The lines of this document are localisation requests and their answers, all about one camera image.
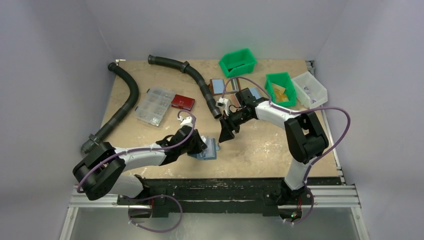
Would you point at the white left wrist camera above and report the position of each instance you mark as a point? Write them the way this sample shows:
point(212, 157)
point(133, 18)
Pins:
point(188, 121)

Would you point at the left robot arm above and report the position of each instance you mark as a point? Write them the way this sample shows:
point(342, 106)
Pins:
point(101, 170)

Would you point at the pink open card holder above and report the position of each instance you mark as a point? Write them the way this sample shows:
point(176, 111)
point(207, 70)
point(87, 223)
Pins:
point(255, 92)

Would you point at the green bin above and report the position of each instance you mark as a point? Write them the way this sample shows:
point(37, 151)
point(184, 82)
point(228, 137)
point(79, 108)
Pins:
point(238, 63)
point(281, 89)

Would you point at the green bin rear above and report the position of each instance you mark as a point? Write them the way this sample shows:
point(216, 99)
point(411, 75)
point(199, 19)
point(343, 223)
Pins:
point(238, 63)

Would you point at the white translucent bin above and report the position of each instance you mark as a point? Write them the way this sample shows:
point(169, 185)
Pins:
point(309, 91)

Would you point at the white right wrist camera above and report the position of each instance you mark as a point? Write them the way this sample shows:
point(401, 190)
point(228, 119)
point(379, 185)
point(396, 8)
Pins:
point(224, 104)

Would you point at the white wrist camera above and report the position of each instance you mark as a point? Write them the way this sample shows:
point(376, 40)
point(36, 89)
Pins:
point(224, 104)
point(188, 121)

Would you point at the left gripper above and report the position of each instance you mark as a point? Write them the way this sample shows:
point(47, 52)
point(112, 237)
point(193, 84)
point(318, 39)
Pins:
point(197, 145)

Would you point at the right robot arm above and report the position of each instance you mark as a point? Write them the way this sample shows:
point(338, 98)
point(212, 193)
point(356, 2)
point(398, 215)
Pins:
point(306, 138)

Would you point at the blue leather card holder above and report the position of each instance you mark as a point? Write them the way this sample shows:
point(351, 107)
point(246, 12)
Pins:
point(210, 153)

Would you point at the brown open card holder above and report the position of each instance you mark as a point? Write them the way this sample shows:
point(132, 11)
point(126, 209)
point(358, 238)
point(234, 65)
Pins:
point(218, 86)

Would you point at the red card case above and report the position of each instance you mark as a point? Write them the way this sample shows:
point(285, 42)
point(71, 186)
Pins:
point(183, 102)

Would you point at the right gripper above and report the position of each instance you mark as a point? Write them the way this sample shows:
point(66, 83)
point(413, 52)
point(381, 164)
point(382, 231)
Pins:
point(230, 122)

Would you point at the black table front rail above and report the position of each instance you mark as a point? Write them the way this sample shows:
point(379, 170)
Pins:
point(264, 196)

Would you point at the clear plastic screw box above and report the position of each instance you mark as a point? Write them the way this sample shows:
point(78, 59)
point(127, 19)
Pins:
point(154, 105)

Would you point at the green bin right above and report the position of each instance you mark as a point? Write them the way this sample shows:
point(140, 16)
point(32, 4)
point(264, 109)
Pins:
point(281, 89)

